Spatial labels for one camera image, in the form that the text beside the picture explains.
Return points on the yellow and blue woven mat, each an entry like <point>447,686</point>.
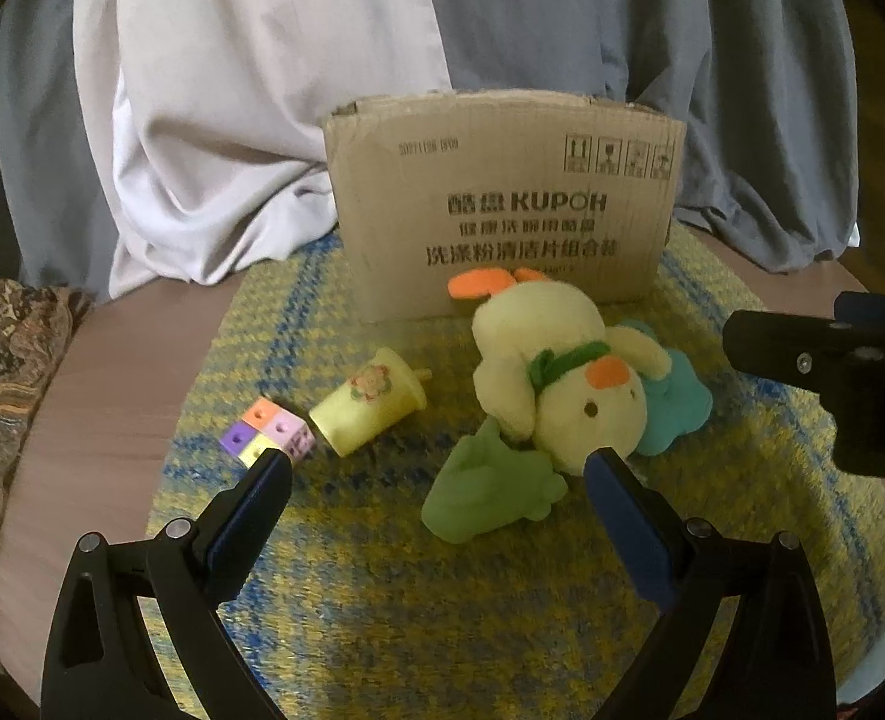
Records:
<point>412,615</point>

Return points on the yellow toy cup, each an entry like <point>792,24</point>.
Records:
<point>371,405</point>

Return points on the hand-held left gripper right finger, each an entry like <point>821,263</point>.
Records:
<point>630,532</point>

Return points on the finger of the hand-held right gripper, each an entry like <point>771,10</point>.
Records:
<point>772,349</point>
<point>873,315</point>

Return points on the multicoloured toy block cube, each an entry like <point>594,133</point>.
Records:
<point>266,427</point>

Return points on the patterned brown cushion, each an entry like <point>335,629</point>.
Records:
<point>0,405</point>

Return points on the grey curtain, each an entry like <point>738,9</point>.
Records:
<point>30,165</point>
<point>637,30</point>

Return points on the light green plush toy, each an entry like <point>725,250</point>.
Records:
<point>480,495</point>

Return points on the teal plush toy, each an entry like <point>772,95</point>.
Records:
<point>675,405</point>

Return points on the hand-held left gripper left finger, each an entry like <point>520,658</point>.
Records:
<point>251,517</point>

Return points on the brown cardboard box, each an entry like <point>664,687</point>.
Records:
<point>502,217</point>

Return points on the yellow plush duck toy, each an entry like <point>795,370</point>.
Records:
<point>562,382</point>

